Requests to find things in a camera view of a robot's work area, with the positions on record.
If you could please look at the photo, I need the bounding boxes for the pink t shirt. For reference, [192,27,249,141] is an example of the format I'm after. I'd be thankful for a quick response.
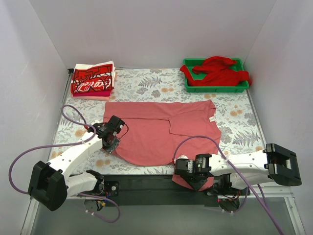
[102,99,222,192]

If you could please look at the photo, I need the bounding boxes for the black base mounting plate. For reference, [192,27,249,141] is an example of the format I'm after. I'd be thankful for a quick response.
[75,174,250,213]

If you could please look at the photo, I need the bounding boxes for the folded red printed shirt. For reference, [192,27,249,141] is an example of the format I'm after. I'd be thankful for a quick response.
[70,70,115,94]

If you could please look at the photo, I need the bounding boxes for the red t shirt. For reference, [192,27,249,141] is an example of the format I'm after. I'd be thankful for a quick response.
[180,56,252,87]

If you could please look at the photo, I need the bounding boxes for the folded magenta shirt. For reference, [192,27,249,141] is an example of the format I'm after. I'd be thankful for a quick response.
[72,90,111,97]

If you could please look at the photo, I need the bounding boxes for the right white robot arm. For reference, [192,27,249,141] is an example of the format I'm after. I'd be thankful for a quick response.
[172,143,302,196]

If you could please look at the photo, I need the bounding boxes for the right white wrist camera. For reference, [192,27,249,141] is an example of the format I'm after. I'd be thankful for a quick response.
[172,155,189,165]

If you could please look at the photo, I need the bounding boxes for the green plastic bin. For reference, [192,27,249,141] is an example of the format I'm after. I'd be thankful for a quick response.
[183,58,250,93]

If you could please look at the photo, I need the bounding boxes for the floral patterned table mat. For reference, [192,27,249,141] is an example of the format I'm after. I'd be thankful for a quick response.
[46,68,272,176]

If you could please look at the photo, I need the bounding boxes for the folded white shirt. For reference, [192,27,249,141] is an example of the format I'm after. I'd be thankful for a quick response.
[74,61,116,80]

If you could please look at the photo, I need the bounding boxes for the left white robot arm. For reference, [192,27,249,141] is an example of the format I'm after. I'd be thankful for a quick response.
[28,116,125,211]

